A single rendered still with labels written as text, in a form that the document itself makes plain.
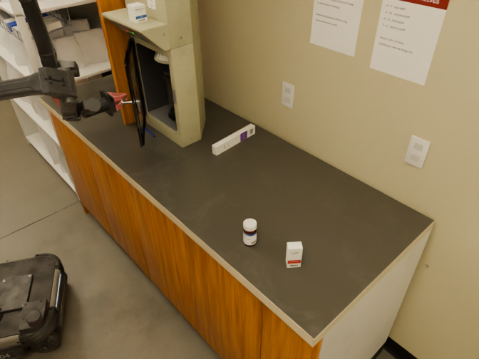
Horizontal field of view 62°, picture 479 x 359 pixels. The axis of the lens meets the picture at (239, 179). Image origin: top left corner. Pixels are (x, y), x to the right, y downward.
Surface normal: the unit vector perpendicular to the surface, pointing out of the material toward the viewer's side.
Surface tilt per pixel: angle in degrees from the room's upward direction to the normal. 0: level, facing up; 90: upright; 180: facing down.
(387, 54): 90
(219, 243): 0
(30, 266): 0
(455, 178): 90
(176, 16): 90
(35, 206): 0
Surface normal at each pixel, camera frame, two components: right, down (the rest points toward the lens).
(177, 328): -0.01, -0.78
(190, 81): 0.67, 0.45
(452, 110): -0.74, 0.43
